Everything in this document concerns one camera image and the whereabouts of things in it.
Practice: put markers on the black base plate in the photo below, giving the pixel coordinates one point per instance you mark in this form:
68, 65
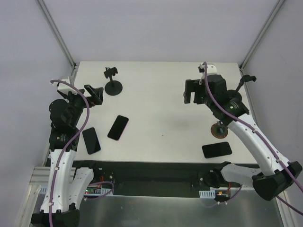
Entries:
152, 179

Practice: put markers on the aluminium frame post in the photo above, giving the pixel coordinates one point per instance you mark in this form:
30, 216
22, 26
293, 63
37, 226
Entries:
265, 27
56, 33

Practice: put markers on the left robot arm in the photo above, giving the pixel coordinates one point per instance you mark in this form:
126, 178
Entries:
65, 190

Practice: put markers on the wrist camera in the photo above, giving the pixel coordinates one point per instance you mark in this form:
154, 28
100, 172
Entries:
65, 89
210, 68

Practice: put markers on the brown base phone stand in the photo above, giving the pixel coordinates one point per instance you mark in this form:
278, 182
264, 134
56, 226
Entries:
219, 130

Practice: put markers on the blue phone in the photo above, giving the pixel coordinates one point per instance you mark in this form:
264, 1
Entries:
91, 141

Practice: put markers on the black clamp phone stand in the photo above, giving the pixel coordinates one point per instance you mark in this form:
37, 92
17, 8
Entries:
113, 87

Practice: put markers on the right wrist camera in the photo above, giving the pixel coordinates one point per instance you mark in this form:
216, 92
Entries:
210, 68

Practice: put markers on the left aluminium frame post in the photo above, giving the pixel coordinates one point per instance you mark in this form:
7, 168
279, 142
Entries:
56, 33

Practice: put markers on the black tall phone stand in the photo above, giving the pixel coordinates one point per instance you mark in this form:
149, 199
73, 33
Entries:
243, 82

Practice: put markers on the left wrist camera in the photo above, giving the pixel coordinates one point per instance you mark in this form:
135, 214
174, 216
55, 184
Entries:
65, 89

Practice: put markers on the right aluminium frame post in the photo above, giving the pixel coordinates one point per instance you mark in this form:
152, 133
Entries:
265, 27

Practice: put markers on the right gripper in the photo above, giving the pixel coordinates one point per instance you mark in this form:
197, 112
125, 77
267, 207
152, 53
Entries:
197, 91

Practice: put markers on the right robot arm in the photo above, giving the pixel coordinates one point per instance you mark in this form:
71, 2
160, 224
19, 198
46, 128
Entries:
275, 173

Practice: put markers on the black phone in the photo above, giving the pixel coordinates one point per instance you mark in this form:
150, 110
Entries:
216, 150

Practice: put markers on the purple phone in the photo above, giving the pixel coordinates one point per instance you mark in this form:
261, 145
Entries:
118, 127

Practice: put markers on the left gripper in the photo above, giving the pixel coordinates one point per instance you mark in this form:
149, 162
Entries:
83, 99

